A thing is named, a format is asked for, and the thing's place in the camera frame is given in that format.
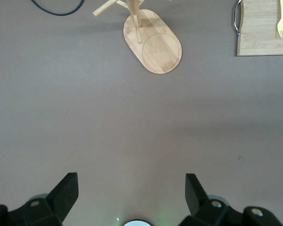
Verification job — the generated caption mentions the wooden cutting board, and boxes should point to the wooden cutting board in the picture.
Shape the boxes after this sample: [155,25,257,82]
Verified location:
[233,0,283,57]

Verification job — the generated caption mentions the black cable large loop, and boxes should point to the black cable large loop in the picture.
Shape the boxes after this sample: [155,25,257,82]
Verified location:
[30,0,85,16]

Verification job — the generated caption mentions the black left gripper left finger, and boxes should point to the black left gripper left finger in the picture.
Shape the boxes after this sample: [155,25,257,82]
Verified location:
[0,172,79,226]

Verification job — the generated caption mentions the yellow plastic fork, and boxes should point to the yellow plastic fork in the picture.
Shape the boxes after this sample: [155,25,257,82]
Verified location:
[276,0,283,39]

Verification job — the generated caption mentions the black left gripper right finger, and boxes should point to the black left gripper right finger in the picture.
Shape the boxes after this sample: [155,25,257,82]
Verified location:
[179,173,283,226]

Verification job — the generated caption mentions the wooden mug rack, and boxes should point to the wooden mug rack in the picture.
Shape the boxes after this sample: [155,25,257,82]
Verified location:
[92,0,183,75]

